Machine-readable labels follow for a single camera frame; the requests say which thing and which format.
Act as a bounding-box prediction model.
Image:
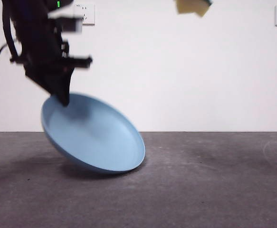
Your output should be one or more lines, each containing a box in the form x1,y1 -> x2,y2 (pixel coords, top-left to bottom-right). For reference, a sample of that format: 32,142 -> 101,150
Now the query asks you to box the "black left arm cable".
0,0 -> 19,64

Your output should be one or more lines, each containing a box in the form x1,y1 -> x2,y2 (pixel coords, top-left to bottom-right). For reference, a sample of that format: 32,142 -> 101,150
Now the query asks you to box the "yellow sponge with green pad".
175,0 -> 213,18

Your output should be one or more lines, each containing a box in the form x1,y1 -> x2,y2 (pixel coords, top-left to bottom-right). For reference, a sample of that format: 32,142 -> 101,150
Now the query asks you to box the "blue round plate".
40,92 -> 146,174

